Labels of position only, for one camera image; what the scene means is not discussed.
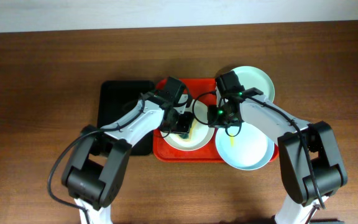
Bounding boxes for black plastic tray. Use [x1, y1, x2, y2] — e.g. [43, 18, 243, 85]
[96, 80, 155, 157]

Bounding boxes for red plastic tray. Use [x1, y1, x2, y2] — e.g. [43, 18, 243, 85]
[152, 78, 280, 164]

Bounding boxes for mint green plate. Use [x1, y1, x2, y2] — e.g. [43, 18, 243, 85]
[232, 66, 275, 102]

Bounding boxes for light blue plate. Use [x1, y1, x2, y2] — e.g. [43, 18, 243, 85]
[215, 123, 275, 170]

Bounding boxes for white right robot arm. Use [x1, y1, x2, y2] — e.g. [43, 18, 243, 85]
[208, 87, 348, 223]

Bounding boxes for white plate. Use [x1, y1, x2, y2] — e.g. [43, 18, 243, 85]
[164, 100, 215, 151]

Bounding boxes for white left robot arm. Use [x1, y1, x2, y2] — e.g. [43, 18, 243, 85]
[62, 90, 192, 223]

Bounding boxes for green and yellow sponge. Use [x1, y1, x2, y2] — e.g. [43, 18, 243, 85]
[179, 127, 193, 141]

